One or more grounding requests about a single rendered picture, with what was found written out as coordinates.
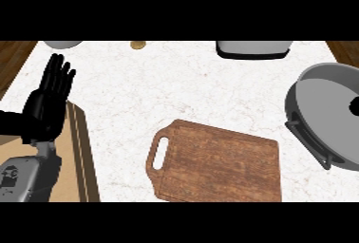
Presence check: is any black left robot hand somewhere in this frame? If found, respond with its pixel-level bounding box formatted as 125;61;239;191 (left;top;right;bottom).
0;52;77;145

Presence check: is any brown wooden cutting board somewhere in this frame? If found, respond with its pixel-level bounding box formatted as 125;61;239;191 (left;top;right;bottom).
145;119;284;203

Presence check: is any grey pot with lid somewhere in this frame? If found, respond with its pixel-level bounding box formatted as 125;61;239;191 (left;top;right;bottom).
284;62;359;172

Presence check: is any pale grey appliance black base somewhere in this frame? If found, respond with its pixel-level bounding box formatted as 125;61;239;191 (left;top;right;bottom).
214;41;294;61

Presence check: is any grey rounded bowl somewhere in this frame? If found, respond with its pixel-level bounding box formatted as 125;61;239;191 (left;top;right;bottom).
41;41;84;50

